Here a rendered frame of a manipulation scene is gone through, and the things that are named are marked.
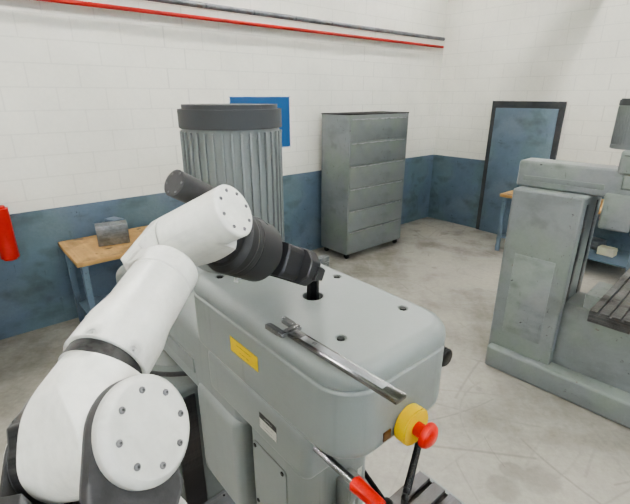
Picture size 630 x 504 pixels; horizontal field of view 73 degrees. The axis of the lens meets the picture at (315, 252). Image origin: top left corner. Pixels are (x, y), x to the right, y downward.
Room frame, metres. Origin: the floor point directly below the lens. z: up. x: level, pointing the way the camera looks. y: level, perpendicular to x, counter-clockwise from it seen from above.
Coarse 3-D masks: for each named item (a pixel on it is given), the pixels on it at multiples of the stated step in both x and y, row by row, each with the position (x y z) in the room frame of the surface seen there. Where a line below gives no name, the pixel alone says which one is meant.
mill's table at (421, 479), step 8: (416, 480) 1.12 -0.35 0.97; (424, 480) 1.12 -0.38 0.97; (432, 480) 1.13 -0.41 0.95; (400, 488) 1.09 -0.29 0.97; (416, 488) 1.09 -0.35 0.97; (424, 488) 1.11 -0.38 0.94; (432, 488) 1.09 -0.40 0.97; (440, 488) 1.09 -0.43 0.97; (392, 496) 1.06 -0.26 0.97; (400, 496) 1.06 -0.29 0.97; (416, 496) 1.08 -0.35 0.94; (424, 496) 1.06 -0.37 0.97; (432, 496) 1.06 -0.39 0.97; (440, 496) 1.06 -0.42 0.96; (448, 496) 1.06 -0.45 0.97
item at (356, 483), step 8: (320, 456) 0.51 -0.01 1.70; (328, 456) 0.50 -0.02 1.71; (328, 464) 0.50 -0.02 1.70; (336, 464) 0.49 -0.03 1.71; (344, 472) 0.48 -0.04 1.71; (352, 480) 0.46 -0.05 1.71; (360, 480) 0.46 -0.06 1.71; (352, 488) 0.45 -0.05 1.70; (360, 488) 0.45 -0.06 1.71; (368, 488) 0.44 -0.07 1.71; (360, 496) 0.44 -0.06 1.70; (368, 496) 0.43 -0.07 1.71; (376, 496) 0.43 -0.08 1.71
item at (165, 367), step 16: (160, 368) 0.95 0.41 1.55; (176, 368) 0.95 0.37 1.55; (176, 384) 0.91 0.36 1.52; (192, 384) 0.92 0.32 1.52; (192, 400) 0.90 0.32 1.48; (192, 416) 0.90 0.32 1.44; (192, 432) 0.90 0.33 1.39; (192, 448) 0.89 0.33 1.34; (192, 464) 0.89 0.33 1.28; (192, 480) 0.89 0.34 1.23; (208, 480) 0.92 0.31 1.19; (192, 496) 0.88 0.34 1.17; (208, 496) 0.92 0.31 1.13
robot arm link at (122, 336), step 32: (128, 288) 0.35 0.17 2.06; (160, 288) 0.36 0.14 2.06; (96, 320) 0.31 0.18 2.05; (128, 320) 0.31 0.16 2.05; (160, 320) 0.34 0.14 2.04; (64, 352) 0.29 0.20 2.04; (96, 352) 0.28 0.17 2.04; (128, 352) 0.29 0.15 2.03; (160, 352) 0.33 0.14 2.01; (64, 384) 0.25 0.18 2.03; (96, 384) 0.26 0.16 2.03; (32, 416) 0.25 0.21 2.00; (64, 416) 0.24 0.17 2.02; (32, 448) 0.24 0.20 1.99; (64, 448) 0.23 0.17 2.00; (32, 480) 0.23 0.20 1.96; (64, 480) 0.22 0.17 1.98
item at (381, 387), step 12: (288, 324) 0.58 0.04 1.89; (288, 336) 0.55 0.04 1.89; (300, 336) 0.54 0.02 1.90; (312, 348) 0.51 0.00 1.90; (324, 348) 0.51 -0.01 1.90; (336, 360) 0.48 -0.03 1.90; (348, 360) 0.48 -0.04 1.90; (348, 372) 0.46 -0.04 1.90; (360, 372) 0.45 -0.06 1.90; (372, 384) 0.43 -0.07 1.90; (384, 384) 0.43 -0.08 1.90; (384, 396) 0.41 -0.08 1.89; (396, 396) 0.41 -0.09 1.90
